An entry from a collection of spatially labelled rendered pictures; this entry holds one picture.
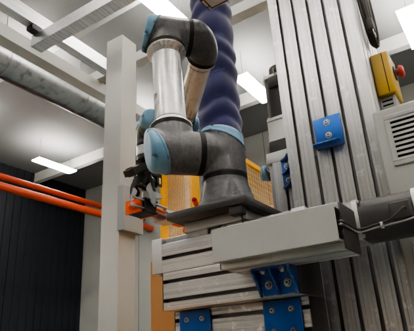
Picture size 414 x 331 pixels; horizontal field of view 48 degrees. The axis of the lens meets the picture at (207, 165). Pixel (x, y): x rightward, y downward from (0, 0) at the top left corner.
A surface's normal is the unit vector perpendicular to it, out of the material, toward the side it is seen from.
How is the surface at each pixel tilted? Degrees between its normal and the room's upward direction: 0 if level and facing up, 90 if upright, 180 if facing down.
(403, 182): 90
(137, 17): 180
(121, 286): 90
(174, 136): 80
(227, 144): 90
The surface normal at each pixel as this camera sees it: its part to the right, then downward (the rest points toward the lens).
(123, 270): 0.84, -0.25
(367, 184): -0.56, -0.29
